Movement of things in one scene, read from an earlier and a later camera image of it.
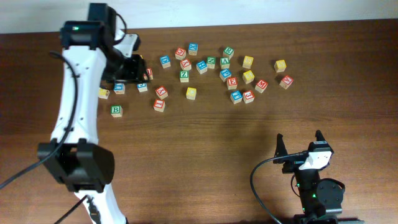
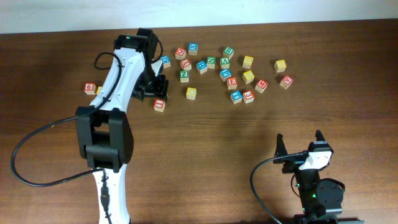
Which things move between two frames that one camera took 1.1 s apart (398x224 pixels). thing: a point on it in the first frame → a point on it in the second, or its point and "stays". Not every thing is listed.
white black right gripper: x=292 y=163 stays
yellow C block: x=191 y=93 stays
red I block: x=159 y=105 stays
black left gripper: x=136 y=74 → x=160 y=91
